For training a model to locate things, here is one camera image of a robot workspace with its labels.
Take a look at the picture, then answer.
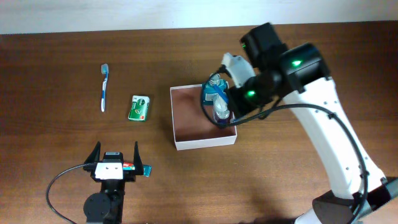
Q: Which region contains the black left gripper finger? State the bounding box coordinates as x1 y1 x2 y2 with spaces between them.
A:
133 141 144 175
84 141 101 164

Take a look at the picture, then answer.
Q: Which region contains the green Dettol soap box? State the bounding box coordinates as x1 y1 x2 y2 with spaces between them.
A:
127 95 150 121

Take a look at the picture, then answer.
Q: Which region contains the blue disposable razor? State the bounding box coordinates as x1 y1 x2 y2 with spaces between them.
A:
213 85 229 104

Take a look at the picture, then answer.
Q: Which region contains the teal mouthwash bottle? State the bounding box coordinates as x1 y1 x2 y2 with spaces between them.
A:
201 74 228 105

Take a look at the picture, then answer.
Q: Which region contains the purple pump soap bottle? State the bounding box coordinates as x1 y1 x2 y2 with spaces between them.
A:
213 95 231 124

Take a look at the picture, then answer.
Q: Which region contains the blue white toothbrush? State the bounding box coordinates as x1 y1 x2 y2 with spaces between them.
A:
101 63 109 113

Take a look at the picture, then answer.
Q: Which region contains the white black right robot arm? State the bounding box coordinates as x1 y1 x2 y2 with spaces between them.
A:
221 23 397 223

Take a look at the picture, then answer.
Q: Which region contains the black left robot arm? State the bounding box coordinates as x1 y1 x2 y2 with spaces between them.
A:
83 142 144 223

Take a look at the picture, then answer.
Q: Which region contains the toothpaste tube under gripper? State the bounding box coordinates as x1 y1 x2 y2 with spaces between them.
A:
123 162 152 177

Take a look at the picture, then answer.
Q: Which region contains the pink open cardboard box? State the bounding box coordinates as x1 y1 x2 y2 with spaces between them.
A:
170 84 238 151

